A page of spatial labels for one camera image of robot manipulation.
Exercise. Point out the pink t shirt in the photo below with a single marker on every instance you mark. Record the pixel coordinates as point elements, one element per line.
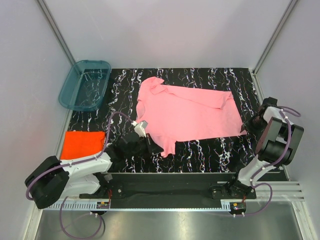
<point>180,114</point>

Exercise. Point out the aluminium frame post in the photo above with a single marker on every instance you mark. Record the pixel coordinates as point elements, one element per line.
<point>55,29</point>
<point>279,27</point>

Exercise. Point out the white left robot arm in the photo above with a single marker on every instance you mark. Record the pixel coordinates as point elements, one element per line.
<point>54,172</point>

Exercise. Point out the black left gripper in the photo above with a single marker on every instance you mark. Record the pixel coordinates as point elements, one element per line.
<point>152,147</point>

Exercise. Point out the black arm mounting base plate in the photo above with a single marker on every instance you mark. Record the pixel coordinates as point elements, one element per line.
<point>165,179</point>

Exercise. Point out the right aluminium frame post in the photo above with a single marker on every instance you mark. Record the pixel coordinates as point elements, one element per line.
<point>279,27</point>

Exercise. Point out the aluminium rail crossbar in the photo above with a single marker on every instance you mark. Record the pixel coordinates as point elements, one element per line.
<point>280,192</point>

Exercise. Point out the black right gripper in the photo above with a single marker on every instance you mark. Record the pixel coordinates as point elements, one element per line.
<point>248,126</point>

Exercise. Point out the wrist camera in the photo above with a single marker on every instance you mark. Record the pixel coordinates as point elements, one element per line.
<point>140,128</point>
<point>270,102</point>

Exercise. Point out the left aluminium frame post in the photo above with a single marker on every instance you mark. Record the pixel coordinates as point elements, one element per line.
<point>55,29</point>

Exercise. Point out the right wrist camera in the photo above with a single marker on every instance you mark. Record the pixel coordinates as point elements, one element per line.
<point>270,102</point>

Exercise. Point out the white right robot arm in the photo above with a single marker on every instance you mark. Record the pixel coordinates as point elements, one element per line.
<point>277,146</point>

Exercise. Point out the teal plastic bin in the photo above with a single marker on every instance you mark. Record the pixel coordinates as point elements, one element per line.
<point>85,85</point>

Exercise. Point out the folded orange t shirt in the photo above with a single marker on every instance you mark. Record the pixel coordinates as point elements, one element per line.
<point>80,144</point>

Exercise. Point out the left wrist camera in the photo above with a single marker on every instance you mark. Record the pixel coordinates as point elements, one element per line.
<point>140,128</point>

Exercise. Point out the white slotted cable duct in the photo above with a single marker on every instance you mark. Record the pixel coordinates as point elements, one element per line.
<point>117,205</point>

